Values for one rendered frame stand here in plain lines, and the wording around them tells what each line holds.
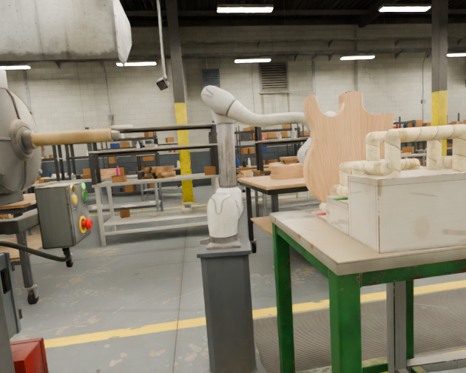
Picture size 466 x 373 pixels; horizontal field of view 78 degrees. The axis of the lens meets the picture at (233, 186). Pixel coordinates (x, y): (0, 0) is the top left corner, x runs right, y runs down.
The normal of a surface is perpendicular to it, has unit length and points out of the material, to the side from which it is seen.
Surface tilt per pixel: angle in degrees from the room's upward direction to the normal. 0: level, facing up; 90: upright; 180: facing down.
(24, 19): 90
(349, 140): 90
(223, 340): 90
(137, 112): 90
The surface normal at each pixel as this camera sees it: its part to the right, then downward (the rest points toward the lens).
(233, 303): 0.00, 0.11
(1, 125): 0.99, -0.13
